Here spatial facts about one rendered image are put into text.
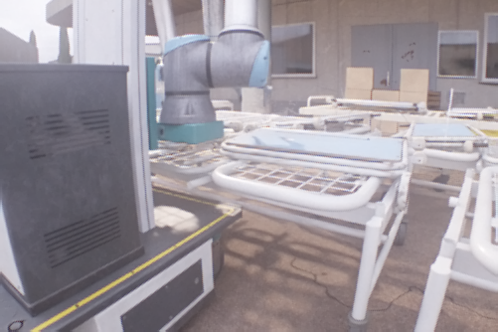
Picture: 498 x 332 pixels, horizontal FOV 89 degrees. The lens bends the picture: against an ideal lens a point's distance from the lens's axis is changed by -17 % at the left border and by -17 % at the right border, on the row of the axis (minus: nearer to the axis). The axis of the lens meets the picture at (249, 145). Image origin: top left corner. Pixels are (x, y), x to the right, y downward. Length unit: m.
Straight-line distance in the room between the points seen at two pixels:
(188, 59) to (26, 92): 0.48
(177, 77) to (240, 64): 0.20
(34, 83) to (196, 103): 0.48
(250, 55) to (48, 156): 0.60
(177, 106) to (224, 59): 0.20
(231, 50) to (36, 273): 0.76
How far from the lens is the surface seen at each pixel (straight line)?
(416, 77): 4.61
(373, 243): 0.80
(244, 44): 0.92
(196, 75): 0.94
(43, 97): 0.67
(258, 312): 1.17
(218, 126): 0.99
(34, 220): 0.70
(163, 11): 1.44
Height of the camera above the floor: 0.78
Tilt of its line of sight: 11 degrees down
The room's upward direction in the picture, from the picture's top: straight up
